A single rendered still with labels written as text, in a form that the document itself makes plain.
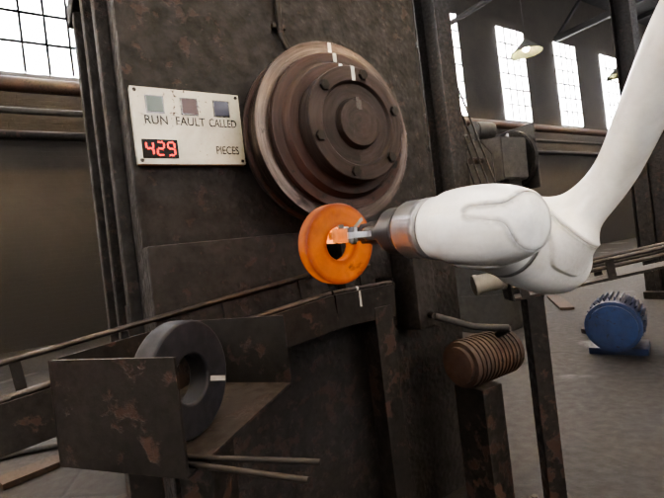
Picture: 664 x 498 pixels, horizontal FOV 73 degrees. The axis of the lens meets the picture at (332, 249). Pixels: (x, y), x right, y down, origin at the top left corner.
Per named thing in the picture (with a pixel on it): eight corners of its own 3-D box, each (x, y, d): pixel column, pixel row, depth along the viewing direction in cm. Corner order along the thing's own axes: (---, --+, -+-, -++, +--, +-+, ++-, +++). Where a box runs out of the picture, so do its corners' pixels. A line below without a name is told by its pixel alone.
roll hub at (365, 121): (306, 185, 106) (291, 66, 106) (395, 183, 121) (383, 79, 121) (318, 180, 101) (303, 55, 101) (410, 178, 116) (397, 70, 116)
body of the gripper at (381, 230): (390, 257, 67) (354, 257, 75) (431, 251, 72) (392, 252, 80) (386, 207, 67) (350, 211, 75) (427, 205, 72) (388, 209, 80)
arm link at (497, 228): (403, 255, 61) (466, 278, 68) (503, 254, 48) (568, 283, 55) (418, 180, 63) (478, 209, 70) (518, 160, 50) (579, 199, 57)
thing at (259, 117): (256, 232, 109) (233, 39, 109) (401, 219, 135) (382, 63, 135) (267, 229, 104) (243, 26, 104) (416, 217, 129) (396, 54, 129)
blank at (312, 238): (331, 300, 88) (341, 301, 85) (281, 243, 82) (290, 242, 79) (374, 244, 94) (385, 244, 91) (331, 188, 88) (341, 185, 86)
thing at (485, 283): (472, 294, 134) (467, 275, 134) (502, 288, 133) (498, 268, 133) (478, 296, 128) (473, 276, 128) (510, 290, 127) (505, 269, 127)
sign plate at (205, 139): (136, 166, 103) (127, 88, 103) (243, 166, 118) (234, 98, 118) (138, 163, 102) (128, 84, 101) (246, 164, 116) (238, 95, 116)
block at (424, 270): (395, 328, 135) (386, 248, 135) (415, 322, 140) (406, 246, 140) (421, 331, 127) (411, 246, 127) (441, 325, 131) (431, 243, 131)
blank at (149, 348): (119, 451, 52) (141, 452, 50) (133, 314, 56) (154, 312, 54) (206, 433, 65) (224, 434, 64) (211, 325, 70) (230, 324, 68)
